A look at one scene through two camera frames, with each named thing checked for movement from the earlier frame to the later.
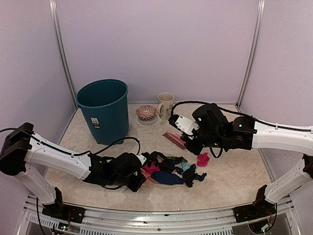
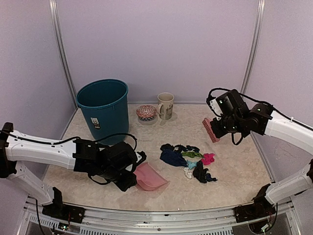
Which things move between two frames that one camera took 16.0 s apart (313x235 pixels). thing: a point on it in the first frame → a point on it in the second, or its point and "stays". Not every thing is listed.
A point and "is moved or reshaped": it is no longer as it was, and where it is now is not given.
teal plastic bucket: [104, 103] stays
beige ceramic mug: [165, 107] stays
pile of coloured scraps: [169, 170] → [189, 156]
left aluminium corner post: [55, 16] stays
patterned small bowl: [145, 112] stays
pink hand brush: [176, 139] is moved or reshaped
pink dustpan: [160, 159] → [147, 178]
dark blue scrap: [200, 177] → [209, 178]
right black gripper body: [209, 139] → [220, 131]
